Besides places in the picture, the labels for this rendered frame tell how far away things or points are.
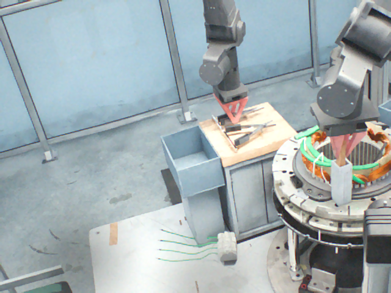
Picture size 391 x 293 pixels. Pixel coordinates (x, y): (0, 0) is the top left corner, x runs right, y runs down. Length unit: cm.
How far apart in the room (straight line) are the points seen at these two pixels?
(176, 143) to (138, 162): 185
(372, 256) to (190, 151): 90
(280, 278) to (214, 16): 63
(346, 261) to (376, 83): 51
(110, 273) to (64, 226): 150
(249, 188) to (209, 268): 23
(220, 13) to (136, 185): 199
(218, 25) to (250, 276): 61
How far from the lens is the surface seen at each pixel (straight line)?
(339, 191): 92
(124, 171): 309
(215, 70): 109
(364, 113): 83
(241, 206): 126
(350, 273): 125
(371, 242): 47
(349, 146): 87
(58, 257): 266
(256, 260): 128
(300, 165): 103
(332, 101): 71
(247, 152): 116
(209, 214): 127
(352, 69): 71
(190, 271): 129
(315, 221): 97
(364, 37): 73
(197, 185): 118
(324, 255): 129
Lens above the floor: 172
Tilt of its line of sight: 33 degrees down
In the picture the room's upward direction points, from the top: 12 degrees counter-clockwise
